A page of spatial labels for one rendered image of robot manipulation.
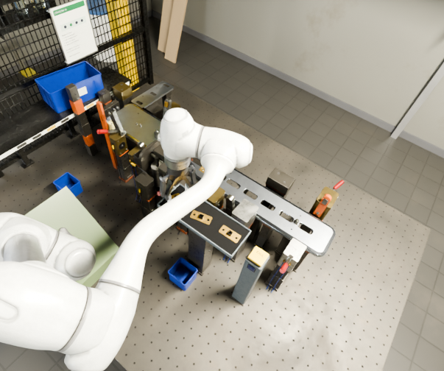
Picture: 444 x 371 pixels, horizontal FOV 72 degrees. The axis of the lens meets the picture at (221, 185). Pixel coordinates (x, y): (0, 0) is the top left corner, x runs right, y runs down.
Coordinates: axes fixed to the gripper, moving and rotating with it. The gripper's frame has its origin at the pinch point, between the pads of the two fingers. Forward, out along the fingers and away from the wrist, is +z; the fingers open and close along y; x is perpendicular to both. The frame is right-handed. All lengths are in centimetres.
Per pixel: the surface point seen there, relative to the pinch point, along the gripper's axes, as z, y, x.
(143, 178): 12.3, -6.6, 23.7
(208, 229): 4.2, 5.0, -16.7
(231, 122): 50, 78, 76
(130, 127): 20, 2, 67
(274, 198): 20, 47, -9
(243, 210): 9.2, 24.2, -13.2
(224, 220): 4.2, 12.7, -16.1
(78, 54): 3, -9, 118
